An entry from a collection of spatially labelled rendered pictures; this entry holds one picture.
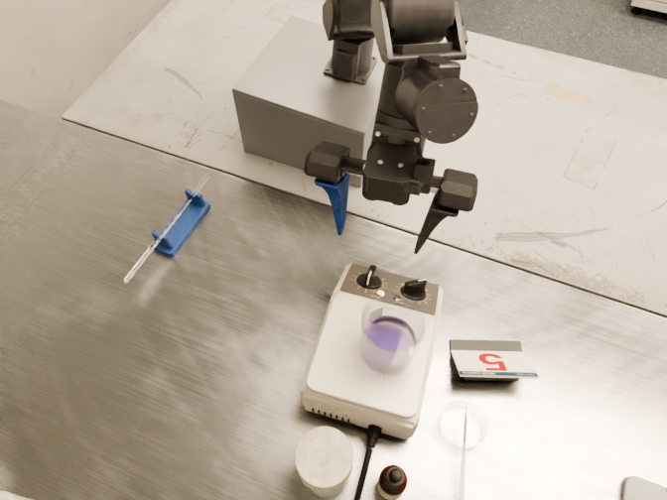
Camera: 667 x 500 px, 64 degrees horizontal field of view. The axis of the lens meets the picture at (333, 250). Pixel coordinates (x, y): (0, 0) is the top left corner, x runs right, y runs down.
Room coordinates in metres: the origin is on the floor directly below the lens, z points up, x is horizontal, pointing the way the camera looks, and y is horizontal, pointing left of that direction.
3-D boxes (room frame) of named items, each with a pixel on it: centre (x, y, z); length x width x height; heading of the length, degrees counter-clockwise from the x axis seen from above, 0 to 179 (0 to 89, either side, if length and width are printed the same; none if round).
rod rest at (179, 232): (0.44, 0.22, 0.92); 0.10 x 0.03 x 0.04; 155
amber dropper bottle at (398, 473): (0.10, -0.06, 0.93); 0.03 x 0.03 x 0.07
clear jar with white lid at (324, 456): (0.11, 0.01, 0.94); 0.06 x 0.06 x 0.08
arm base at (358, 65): (0.65, -0.03, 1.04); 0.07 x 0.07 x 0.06; 71
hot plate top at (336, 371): (0.22, -0.04, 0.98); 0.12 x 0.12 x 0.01; 74
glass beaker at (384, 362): (0.22, -0.06, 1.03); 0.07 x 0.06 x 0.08; 69
